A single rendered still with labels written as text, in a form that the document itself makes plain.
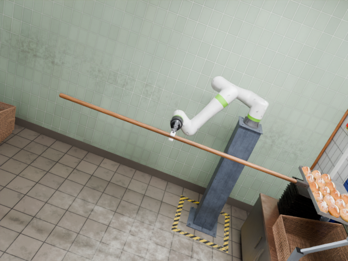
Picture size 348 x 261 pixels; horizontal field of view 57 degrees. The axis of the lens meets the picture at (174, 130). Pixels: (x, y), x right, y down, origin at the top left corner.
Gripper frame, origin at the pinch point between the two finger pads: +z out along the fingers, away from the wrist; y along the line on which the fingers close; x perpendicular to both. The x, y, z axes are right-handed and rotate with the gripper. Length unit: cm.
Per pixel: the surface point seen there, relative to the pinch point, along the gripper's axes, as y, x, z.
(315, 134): 4, -139, -122
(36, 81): 58, 160, -124
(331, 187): -2, -117, -7
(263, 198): 62, -103, -67
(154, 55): -16, 44, -124
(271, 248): 62, -101, -1
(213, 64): -28, -15, -124
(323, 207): -2, -102, 24
